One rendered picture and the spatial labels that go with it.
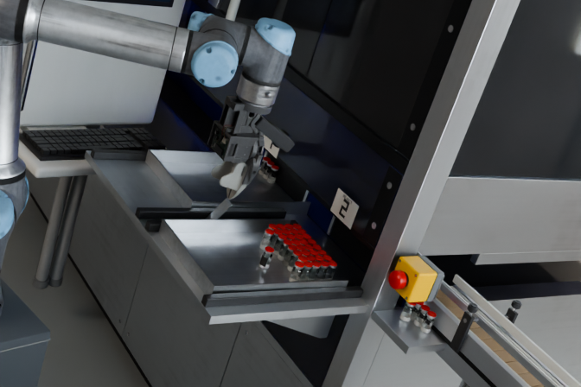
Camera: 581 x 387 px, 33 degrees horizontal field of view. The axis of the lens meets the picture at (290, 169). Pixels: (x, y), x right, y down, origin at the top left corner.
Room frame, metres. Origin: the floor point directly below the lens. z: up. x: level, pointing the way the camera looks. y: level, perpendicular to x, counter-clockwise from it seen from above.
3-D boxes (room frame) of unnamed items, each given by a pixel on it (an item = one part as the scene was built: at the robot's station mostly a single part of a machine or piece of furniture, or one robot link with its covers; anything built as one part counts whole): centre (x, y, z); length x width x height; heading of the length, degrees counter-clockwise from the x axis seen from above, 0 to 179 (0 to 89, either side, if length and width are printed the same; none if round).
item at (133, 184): (2.06, 0.09, 0.87); 0.70 x 0.48 x 0.02; 39
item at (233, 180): (1.72, 0.10, 1.13); 0.06 x 0.03 x 0.09; 129
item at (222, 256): (1.90, 0.02, 0.90); 0.34 x 0.26 x 0.04; 128
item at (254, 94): (1.74, 0.10, 1.32); 0.08 x 0.08 x 0.05
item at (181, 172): (2.24, 0.14, 0.90); 0.34 x 0.26 x 0.04; 129
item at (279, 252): (1.95, -0.05, 0.90); 0.18 x 0.02 x 0.05; 38
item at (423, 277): (1.85, -0.32, 0.99); 0.08 x 0.07 x 0.07; 129
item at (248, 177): (1.73, 0.08, 1.17); 0.05 x 0.02 x 0.09; 39
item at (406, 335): (1.87, -0.37, 0.87); 0.14 x 0.13 x 0.02; 129
